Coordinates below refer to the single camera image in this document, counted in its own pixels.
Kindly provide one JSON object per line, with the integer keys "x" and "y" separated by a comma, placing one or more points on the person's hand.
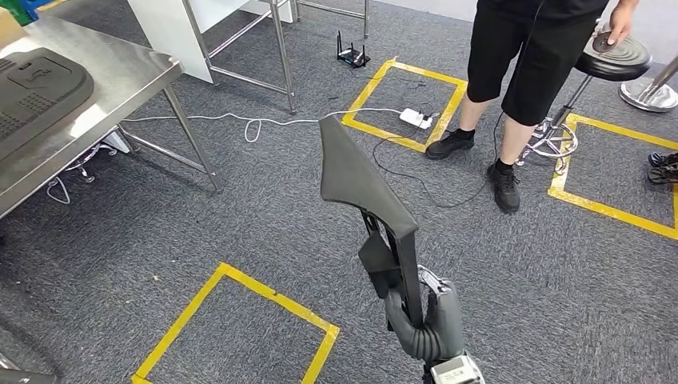
{"x": 621, "y": 24}

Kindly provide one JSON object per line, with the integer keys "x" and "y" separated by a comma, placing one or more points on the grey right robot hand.
{"x": 447, "y": 328}

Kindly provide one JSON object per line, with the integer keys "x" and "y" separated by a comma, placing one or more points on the black plastic plate frame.
{"x": 360, "y": 180}

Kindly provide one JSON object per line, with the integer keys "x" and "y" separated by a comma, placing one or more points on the stainless steel workbench table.
{"x": 122, "y": 69}

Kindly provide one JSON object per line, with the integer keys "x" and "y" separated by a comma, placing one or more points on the black chrome bar stool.
{"x": 620, "y": 66}

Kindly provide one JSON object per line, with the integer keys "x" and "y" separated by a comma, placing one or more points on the chrome stool base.
{"x": 646, "y": 95}

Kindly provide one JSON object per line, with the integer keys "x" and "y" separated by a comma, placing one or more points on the person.
{"x": 665, "y": 172}
{"x": 529, "y": 53}

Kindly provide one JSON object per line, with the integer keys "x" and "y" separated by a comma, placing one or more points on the yellow floor tape square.
{"x": 275, "y": 297}
{"x": 609, "y": 211}
{"x": 371, "y": 87}

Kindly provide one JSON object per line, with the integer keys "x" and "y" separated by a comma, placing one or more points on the white power strip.
{"x": 416, "y": 119}

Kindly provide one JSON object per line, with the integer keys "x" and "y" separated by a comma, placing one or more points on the black wifi router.
{"x": 354, "y": 55}

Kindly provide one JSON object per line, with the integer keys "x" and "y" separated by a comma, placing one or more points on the white panel board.
{"x": 159, "y": 32}

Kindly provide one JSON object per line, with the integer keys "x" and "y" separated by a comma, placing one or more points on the large black moulded panel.
{"x": 42, "y": 95}

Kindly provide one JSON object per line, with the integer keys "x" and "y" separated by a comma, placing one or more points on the blue metal cart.
{"x": 37, "y": 4}

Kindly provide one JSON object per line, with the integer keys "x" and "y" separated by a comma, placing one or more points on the green bin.
{"x": 13, "y": 8}

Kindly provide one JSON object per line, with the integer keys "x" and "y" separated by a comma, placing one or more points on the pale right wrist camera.
{"x": 455, "y": 371}

